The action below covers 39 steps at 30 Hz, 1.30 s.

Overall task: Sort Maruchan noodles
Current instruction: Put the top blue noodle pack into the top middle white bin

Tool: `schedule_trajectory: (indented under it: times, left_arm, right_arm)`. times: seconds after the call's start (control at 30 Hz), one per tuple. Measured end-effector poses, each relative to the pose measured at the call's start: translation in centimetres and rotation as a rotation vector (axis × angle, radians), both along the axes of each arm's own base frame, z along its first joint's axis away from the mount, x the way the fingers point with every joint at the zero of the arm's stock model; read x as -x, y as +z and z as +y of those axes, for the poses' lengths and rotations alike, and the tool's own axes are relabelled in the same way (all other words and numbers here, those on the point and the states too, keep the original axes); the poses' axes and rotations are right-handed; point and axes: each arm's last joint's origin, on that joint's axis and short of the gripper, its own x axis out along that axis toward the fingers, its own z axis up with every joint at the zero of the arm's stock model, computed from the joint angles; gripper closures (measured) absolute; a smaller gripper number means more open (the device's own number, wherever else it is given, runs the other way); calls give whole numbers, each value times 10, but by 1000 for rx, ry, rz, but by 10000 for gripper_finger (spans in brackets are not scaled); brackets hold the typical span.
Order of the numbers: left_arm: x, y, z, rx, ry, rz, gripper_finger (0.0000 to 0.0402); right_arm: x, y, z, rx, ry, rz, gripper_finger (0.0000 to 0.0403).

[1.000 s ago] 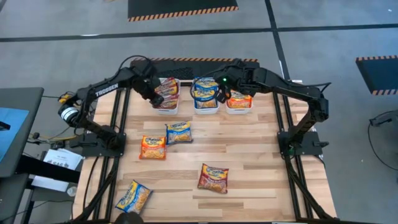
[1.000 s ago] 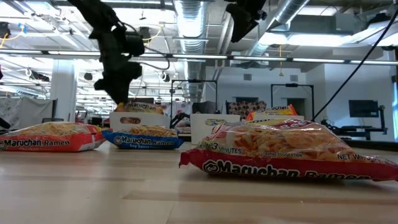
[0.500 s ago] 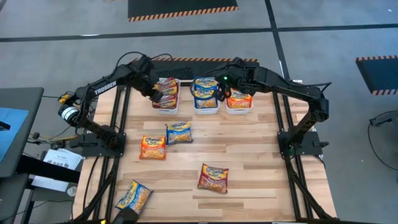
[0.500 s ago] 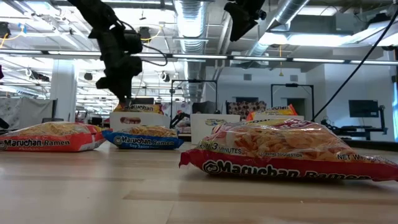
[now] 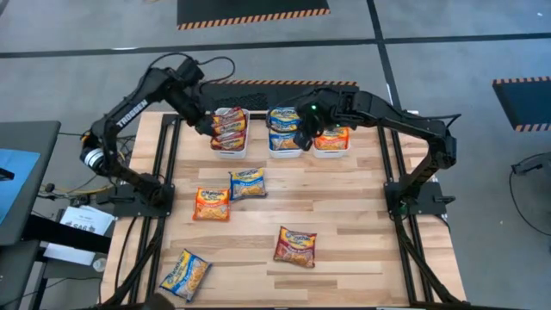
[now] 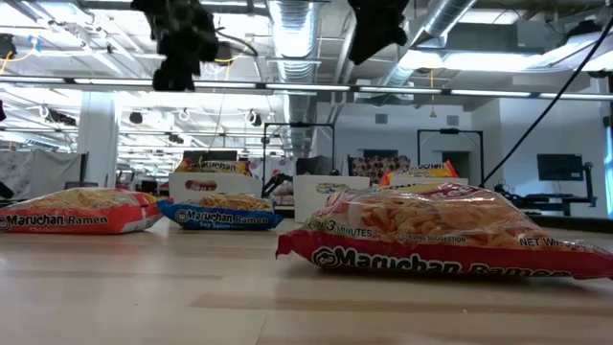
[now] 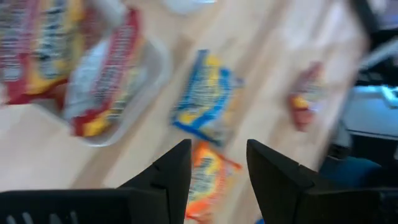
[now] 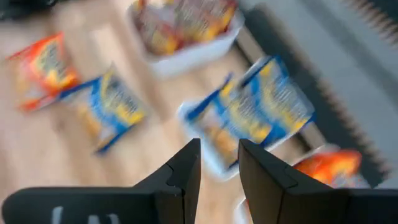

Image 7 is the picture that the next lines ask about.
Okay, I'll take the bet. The orange Maruchan noodle pack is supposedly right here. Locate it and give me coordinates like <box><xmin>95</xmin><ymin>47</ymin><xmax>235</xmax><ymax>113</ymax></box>
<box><xmin>184</xmin><ymin>140</ymin><xmax>244</xmax><ymax>224</ymax></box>

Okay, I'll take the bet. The red Maruchan noodle pack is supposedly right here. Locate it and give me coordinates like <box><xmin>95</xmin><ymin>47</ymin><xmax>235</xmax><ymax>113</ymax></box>
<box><xmin>0</xmin><ymin>0</ymin><xmax>86</xmax><ymax>106</ymax></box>
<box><xmin>63</xmin><ymin>8</ymin><xmax>147</xmax><ymax>138</ymax></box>
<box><xmin>286</xmin><ymin>61</ymin><xmax>326</xmax><ymax>133</ymax></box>

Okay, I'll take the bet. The blue Maruchan noodle pack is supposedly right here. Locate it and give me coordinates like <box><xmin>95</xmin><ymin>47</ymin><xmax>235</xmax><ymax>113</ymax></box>
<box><xmin>170</xmin><ymin>49</ymin><xmax>246</xmax><ymax>147</ymax></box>

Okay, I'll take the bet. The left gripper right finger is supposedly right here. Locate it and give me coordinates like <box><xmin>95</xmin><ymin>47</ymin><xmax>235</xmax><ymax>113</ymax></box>
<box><xmin>246</xmin><ymin>139</ymin><xmax>355</xmax><ymax>224</ymax></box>

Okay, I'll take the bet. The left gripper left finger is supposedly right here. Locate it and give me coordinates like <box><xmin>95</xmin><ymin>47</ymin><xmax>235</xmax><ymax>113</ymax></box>
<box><xmin>118</xmin><ymin>139</ymin><xmax>192</xmax><ymax>224</ymax></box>

